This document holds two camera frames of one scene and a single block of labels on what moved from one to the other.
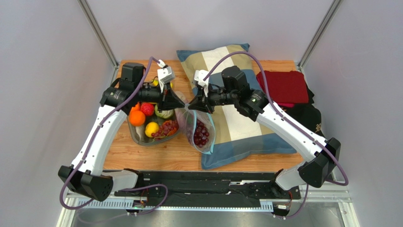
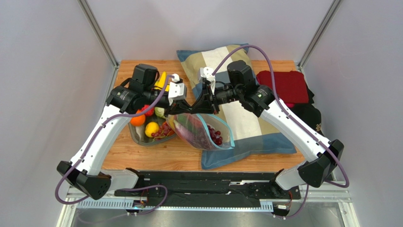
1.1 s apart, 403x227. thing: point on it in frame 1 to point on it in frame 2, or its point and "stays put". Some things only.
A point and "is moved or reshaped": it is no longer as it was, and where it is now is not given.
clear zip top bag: x=198 y=126 is moved or reshaped
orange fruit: x=136 y=117 stays put
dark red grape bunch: x=201 y=134 to x=215 y=136
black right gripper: x=205 y=101 stays put
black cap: x=307 y=115 stays put
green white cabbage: x=164 y=114 stays put
